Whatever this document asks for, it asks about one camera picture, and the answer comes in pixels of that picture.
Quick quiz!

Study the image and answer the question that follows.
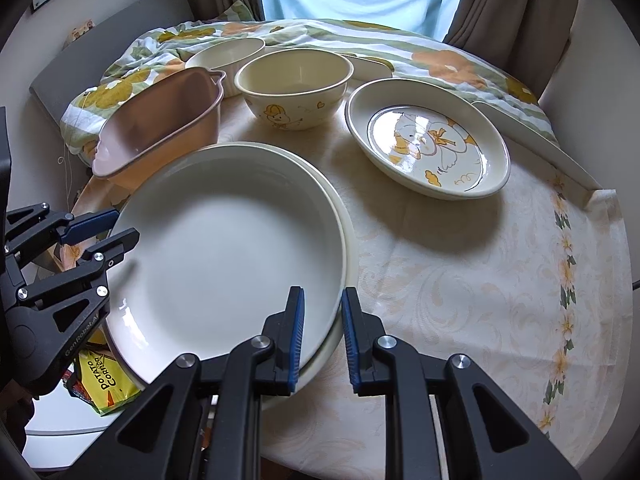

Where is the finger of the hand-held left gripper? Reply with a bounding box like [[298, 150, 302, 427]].
[[5, 202, 120, 267], [15, 227, 141, 392]]

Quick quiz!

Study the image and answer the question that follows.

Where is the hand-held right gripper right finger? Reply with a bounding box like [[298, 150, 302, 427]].
[[341, 286, 583, 480]]

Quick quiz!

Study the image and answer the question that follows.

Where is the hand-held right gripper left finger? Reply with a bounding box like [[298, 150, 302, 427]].
[[66, 286, 306, 480]]

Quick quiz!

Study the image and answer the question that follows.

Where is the large cream plate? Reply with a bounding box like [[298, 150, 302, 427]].
[[197, 141, 359, 401]]

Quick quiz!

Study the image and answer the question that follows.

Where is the large white plate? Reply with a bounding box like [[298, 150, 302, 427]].
[[102, 146, 349, 393]]

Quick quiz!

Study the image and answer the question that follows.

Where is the white ribbed bowl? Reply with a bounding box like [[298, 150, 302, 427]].
[[184, 37, 267, 98]]

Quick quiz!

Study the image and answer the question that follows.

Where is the cream duck-print bowl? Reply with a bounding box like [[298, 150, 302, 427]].
[[234, 51, 355, 132]]

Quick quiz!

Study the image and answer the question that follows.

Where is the yellow snack packet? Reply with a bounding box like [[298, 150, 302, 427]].
[[62, 342, 143, 417]]

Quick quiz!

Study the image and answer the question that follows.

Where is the floral serving tray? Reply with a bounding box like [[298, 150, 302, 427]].
[[65, 75, 633, 480]]

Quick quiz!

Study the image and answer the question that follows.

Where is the grey padded board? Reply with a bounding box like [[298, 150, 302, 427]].
[[30, 0, 196, 131]]

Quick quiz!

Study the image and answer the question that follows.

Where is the cream duck-print plate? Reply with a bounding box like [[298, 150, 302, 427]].
[[345, 80, 511, 201]]

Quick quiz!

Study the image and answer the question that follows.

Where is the floral striped blanket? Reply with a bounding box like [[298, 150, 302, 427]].
[[60, 0, 558, 161]]

